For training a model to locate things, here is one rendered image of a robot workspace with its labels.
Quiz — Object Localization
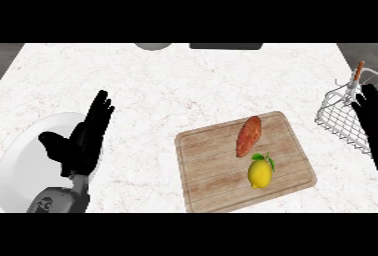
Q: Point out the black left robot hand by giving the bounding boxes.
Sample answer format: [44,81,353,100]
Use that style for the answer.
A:
[37,89,116,178]

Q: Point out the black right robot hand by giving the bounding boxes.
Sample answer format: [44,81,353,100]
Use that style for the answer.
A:
[350,83,378,171]

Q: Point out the orange sweet potato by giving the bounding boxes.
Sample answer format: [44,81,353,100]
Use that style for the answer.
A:
[234,115,263,159]

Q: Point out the wooden cutting board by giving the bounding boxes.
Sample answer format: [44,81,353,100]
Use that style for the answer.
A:
[174,110,319,214]

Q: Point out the white round plate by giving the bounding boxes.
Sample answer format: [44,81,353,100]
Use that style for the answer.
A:
[0,112,103,213]

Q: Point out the yellow lemon with leaves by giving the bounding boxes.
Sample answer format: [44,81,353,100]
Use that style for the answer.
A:
[246,152,276,190]

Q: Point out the grey round object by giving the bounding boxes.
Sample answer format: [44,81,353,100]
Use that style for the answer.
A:
[134,42,172,52]

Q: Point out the dark grey flat object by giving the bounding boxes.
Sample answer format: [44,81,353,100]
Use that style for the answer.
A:
[189,42,264,51]

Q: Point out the white wire tiered basket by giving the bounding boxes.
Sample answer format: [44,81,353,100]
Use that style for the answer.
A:
[314,60,378,156]

